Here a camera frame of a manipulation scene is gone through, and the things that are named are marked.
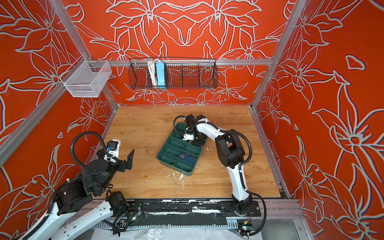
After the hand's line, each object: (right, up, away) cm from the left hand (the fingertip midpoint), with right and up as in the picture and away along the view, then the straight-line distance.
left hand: (122, 148), depth 65 cm
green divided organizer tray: (+23, -8, +20) cm, 32 cm away
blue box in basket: (+12, +38, +25) cm, 47 cm away
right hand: (+36, -2, +31) cm, 47 cm away
